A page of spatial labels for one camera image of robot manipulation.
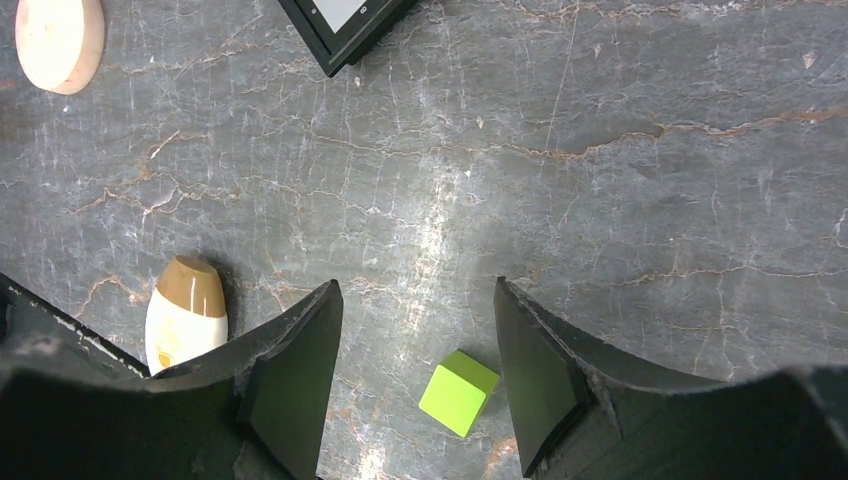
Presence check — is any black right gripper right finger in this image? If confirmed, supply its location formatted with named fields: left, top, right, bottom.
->
left=494, top=276, right=592, bottom=477

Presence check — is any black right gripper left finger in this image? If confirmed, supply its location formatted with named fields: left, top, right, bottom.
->
left=237, top=280, right=344, bottom=479

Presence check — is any small green cube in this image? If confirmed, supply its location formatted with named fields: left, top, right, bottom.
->
left=418, top=350, right=500, bottom=438

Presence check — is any round pink compact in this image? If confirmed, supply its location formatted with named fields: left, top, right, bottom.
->
left=15, top=0, right=105, bottom=95

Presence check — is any black grey chessboard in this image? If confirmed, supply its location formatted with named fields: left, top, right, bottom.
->
left=279, top=0, right=416, bottom=78

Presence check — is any black mounting rail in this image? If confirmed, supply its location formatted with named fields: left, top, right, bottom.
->
left=1, top=275, right=149, bottom=380

